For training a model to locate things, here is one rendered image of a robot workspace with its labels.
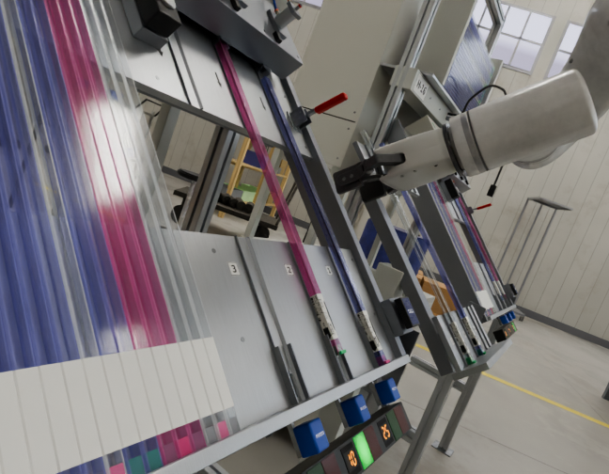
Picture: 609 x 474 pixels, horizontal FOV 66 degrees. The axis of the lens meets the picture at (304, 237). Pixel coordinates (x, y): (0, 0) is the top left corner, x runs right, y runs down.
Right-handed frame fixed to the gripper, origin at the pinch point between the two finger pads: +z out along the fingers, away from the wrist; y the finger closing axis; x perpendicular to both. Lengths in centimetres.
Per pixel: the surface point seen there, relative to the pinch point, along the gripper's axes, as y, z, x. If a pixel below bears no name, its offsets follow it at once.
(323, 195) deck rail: -8.0, 9.0, -3.1
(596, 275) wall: -835, -49, 26
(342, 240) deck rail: -8.0, 7.5, 5.6
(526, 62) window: -755, -52, -327
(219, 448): 37.0, 1.1, 26.3
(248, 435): 33.5, 1.1, 26.4
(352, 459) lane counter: 13.9, 2.9, 34.4
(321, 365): 14.8, 3.8, 23.5
